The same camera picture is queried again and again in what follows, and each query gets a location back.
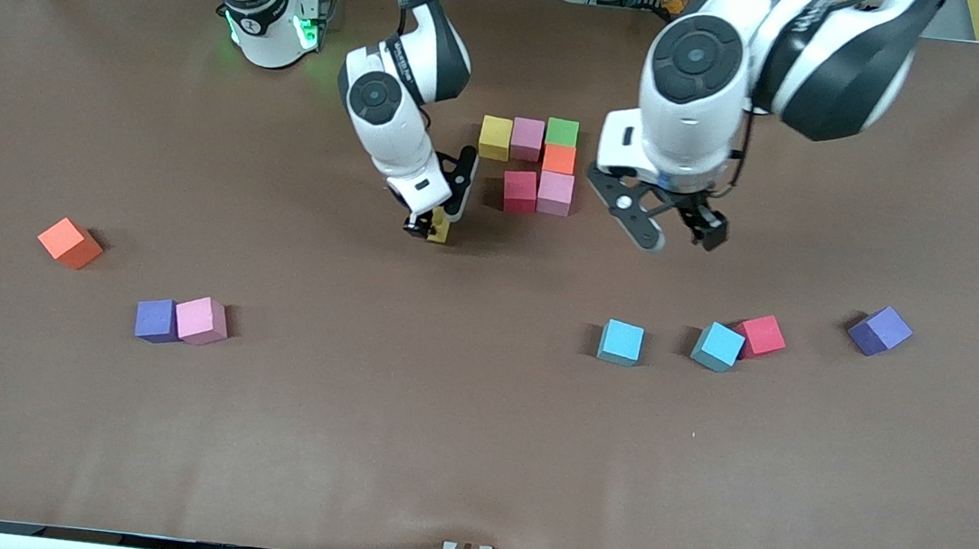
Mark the cyan foam cube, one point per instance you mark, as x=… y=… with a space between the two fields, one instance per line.
x=621 y=340
x=719 y=345

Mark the pinkish red foam cube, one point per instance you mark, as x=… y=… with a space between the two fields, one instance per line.
x=520 y=191
x=762 y=334

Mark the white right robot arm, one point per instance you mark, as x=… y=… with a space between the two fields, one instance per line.
x=374 y=97

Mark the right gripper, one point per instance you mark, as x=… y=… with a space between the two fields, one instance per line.
x=418 y=225

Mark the violet foam cube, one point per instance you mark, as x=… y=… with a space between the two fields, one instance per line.
x=880 y=329
x=155 y=319

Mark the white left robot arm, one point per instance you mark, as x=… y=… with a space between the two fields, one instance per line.
x=694 y=60

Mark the orange foam cube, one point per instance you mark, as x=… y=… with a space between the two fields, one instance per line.
x=70 y=241
x=559 y=159

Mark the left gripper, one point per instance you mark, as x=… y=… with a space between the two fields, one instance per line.
x=695 y=206

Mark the green foam cube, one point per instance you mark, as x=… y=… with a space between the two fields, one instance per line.
x=562 y=131

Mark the yellow foam cube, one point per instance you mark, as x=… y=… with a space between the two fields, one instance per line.
x=439 y=228
x=495 y=137

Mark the mauve pink foam cube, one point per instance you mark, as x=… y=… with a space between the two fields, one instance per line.
x=527 y=138

